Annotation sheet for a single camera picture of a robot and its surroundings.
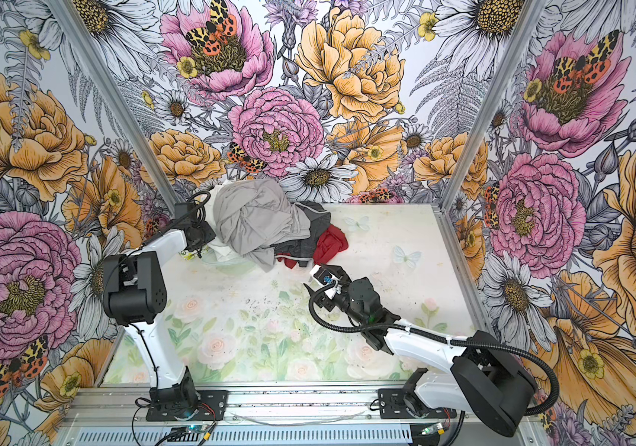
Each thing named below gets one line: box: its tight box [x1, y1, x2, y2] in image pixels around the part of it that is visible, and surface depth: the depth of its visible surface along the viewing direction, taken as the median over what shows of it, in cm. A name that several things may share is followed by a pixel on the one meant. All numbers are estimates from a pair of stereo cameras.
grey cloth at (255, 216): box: [212, 178, 312, 274], surface depth 105 cm
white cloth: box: [204, 202, 240, 262], surface depth 105 cm
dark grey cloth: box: [270, 200, 332, 268], surface depth 107 cm
